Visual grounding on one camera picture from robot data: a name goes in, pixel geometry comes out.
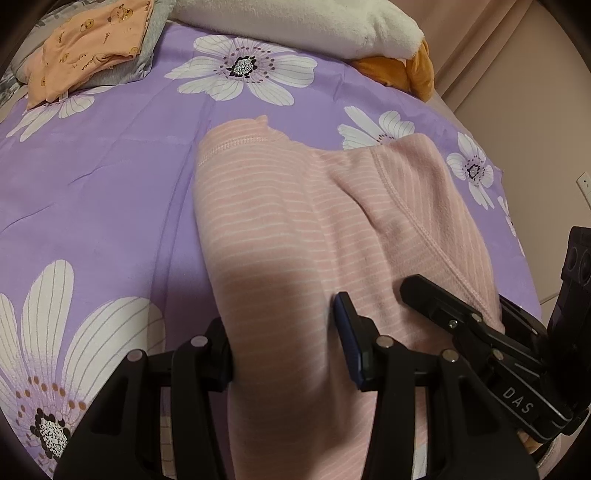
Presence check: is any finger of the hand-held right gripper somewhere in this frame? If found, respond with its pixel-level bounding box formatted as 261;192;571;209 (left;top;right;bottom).
498;294;551;352
399;274;548;385

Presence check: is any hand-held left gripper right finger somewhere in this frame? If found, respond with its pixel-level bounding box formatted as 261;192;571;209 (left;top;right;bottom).
333;291;541;480

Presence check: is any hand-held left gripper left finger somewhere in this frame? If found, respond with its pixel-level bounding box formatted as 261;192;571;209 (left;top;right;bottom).
54;318;234;480

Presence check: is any pink striped shirt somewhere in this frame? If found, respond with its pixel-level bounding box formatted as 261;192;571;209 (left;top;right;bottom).
193;115;507;480

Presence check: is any purple floral bed sheet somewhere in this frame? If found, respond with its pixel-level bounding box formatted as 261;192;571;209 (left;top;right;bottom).
0;21;542;480

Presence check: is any white plush blanket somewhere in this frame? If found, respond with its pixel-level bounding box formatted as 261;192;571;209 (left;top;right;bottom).
173;0;436;102

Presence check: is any grey pillow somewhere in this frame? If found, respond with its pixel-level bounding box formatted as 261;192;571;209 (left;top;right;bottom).
0;0;177;95

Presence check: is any orange printed garment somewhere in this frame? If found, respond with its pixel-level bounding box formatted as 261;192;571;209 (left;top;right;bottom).
25;0;156;110

